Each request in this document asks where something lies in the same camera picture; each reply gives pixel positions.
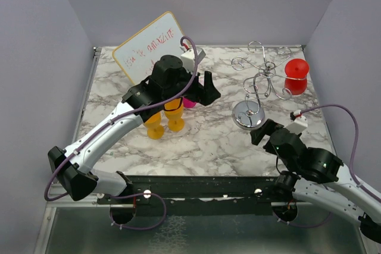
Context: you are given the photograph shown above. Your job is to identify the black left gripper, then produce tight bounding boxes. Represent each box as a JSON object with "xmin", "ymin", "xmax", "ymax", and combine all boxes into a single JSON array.
[{"xmin": 164, "ymin": 63, "xmax": 221, "ymax": 106}]

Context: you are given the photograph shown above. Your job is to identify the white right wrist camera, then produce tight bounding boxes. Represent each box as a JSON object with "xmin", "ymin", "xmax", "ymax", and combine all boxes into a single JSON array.
[{"xmin": 288, "ymin": 109, "xmax": 308, "ymax": 135}]

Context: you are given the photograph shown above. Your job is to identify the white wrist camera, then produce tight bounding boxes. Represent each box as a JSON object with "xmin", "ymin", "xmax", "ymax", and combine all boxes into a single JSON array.
[
  {"xmin": 288, "ymin": 109, "xmax": 308, "ymax": 135},
  {"xmin": 180, "ymin": 48, "xmax": 206, "ymax": 72}
]

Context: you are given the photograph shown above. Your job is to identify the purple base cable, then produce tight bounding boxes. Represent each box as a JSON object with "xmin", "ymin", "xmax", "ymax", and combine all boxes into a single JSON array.
[
  {"xmin": 108, "ymin": 192, "xmax": 169, "ymax": 231},
  {"xmin": 271, "ymin": 206, "xmax": 333, "ymax": 229}
]

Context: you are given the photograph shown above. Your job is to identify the yellow wine glass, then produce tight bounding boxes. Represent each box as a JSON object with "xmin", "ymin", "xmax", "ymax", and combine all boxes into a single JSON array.
[
  {"xmin": 164, "ymin": 98, "xmax": 185, "ymax": 132},
  {"xmin": 143, "ymin": 112, "xmax": 164, "ymax": 140}
]

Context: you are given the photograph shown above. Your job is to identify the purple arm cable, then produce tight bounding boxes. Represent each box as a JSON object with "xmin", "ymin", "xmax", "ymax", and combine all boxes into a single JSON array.
[
  {"xmin": 300, "ymin": 104, "xmax": 381, "ymax": 203},
  {"xmin": 43, "ymin": 36, "xmax": 199, "ymax": 202}
]

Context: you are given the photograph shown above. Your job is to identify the magenta plastic wine glass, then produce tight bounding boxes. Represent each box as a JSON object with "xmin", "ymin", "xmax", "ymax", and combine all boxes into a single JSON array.
[{"xmin": 182, "ymin": 76, "xmax": 205, "ymax": 109}]

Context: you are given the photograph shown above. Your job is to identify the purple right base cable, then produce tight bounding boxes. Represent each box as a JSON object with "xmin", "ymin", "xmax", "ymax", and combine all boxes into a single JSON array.
[{"xmin": 271, "ymin": 206, "xmax": 333, "ymax": 229}]

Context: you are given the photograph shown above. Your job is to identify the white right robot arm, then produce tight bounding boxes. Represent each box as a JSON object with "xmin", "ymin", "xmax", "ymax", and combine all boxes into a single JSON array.
[{"xmin": 250, "ymin": 115, "xmax": 380, "ymax": 243}]

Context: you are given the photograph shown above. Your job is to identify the black front mounting rail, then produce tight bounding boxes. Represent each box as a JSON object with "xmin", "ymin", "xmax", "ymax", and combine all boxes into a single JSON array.
[{"xmin": 97, "ymin": 175, "xmax": 292, "ymax": 217}]

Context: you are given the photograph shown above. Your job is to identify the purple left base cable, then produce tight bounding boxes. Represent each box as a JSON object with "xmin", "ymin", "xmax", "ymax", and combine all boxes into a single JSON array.
[{"xmin": 108, "ymin": 192, "xmax": 169, "ymax": 231}]

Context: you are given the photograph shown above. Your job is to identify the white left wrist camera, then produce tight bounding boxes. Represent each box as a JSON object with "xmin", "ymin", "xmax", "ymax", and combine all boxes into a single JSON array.
[{"xmin": 180, "ymin": 48, "xmax": 206, "ymax": 72}]

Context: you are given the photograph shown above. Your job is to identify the yellow framed whiteboard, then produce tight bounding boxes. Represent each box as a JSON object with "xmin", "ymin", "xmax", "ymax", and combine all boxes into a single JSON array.
[{"xmin": 112, "ymin": 11, "xmax": 183, "ymax": 85}]

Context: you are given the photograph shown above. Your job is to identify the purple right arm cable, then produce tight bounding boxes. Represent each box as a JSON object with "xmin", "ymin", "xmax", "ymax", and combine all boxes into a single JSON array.
[{"xmin": 300, "ymin": 104, "xmax": 381, "ymax": 203}]

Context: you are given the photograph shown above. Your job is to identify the red plastic wine glass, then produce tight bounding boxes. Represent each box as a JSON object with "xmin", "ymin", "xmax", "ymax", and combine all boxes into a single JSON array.
[{"xmin": 285, "ymin": 58, "xmax": 310, "ymax": 95}]

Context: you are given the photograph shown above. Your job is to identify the chrome wine glass rack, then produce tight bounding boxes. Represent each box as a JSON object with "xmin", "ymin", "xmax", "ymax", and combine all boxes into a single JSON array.
[{"xmin": 230, "ymin": 41, "xmax": 308, "ymax": 131}]

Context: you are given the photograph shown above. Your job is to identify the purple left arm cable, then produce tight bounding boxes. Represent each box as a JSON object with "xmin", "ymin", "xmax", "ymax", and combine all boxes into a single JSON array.
[{"xmin": 43, "ymin": 36, "xmax": 199, "ymax": 202}]

